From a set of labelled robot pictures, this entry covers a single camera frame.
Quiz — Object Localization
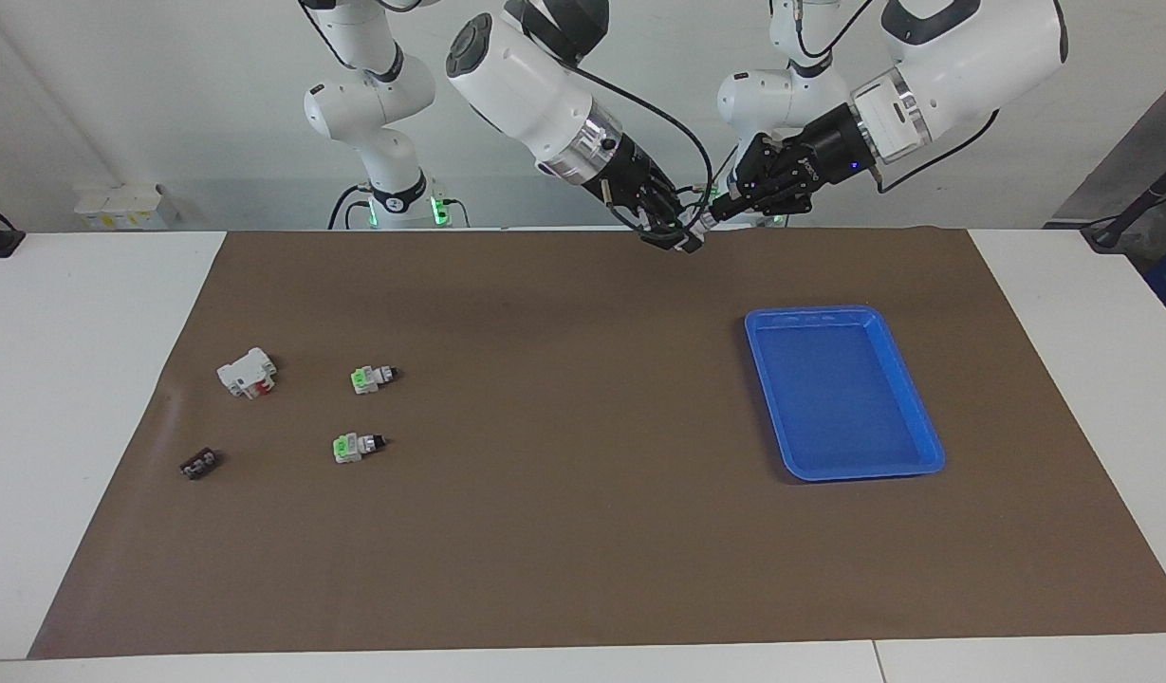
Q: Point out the white red circuit breaker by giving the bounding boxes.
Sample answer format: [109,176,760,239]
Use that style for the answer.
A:
[216,347,278,400]

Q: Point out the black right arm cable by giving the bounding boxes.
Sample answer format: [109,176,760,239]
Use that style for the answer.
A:
[568,62,716,233]

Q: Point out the black base cable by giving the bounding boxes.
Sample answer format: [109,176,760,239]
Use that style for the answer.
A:
[327,184,369,231]

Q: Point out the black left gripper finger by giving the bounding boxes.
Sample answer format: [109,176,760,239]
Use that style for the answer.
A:
[734,133,802,195]
[711,185,816,224]

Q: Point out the black stand base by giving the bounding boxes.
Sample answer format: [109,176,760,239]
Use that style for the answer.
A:
[1081,157,1166,252]

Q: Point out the white background box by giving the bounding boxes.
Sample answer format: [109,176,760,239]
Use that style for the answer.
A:
[75,183,180,231]

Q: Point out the blue plastic tray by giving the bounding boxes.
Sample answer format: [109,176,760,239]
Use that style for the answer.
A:
[744,305,946,483]

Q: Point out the brown table mat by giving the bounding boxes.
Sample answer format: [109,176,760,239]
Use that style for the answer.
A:
[28,228,1166,660]

